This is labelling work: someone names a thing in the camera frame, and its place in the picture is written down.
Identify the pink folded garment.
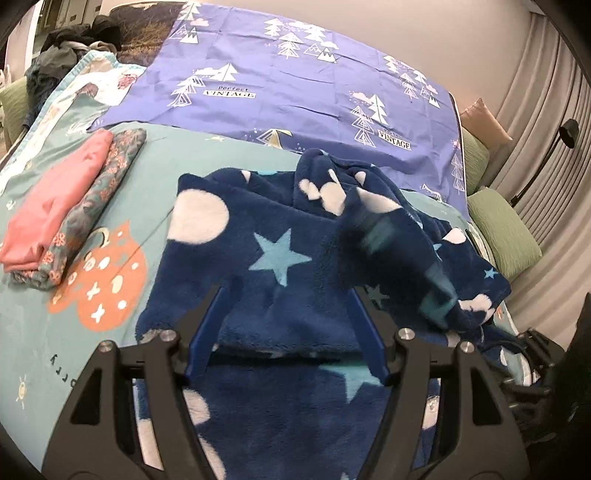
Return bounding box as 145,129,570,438
0,129,114,273

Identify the large green pillow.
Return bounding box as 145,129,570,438
466,187,543,282

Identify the teal printed bedsheet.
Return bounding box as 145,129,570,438
0,122,541,462

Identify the black floor lamp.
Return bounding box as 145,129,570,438
508,119,580,208

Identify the peach pillow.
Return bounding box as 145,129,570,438
459,97,513,148

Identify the grey floral folded garment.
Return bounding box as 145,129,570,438
11,129,147,291

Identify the navy star fleece garment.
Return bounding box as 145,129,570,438
134,148,513,480

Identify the beige curtain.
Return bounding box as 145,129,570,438
480,9,591,352

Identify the dark grass print cloth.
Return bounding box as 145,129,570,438
108,0,190,68

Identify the white teal printed blanket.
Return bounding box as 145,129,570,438
0,50,148,195

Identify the pile of dark clothes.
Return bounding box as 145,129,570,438
25,14,123,125

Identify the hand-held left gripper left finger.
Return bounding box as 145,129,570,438
41,285,227,480

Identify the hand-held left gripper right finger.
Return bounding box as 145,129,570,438
346,286,532,480

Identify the small green pillow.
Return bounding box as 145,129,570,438
0,76,31,139

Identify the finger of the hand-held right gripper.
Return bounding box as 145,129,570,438
342,208,460,330

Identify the purple tree print sheet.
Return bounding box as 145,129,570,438
88,0,469,204

